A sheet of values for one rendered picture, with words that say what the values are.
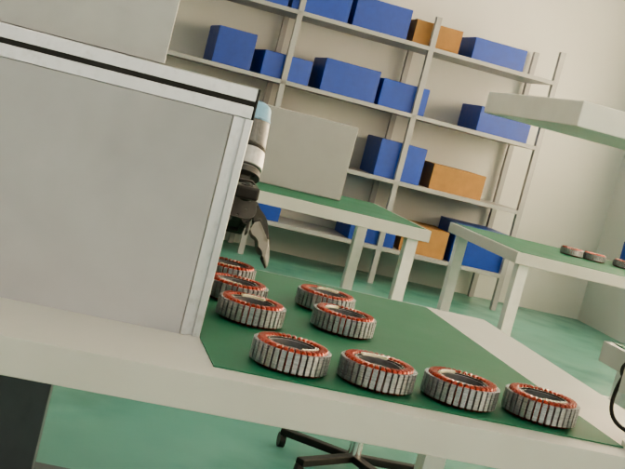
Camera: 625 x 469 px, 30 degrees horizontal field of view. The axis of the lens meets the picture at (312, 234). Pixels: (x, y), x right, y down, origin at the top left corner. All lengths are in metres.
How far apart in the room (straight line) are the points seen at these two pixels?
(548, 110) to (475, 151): 7.72
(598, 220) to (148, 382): 8.51
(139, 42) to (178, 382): 0.49
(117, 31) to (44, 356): 0.47
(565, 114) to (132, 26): 0.61
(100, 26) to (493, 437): 0.78
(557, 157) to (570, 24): 1.06
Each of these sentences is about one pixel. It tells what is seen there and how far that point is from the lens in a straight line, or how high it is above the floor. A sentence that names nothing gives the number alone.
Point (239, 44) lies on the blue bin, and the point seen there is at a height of 1.44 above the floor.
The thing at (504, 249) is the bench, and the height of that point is 0.73.
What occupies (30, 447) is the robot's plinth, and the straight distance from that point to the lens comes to 2.92.
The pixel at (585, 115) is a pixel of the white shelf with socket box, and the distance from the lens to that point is 1.58.
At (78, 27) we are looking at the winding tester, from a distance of 1.66.
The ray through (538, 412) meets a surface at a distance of 1.72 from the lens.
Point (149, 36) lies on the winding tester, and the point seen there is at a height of 1.15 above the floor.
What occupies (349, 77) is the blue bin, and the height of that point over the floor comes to 1.42.
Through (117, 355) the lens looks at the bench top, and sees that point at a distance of 1.49.
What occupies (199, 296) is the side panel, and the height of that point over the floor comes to 0.81.
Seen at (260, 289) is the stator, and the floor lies 0.78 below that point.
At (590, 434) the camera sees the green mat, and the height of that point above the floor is 0.75.
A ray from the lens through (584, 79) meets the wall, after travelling 9.69.
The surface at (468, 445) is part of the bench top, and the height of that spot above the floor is 0.72.
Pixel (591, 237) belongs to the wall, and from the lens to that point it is 9.86.
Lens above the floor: 1.10
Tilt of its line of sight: 6 degrees down
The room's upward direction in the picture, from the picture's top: 14 degrees clockwise
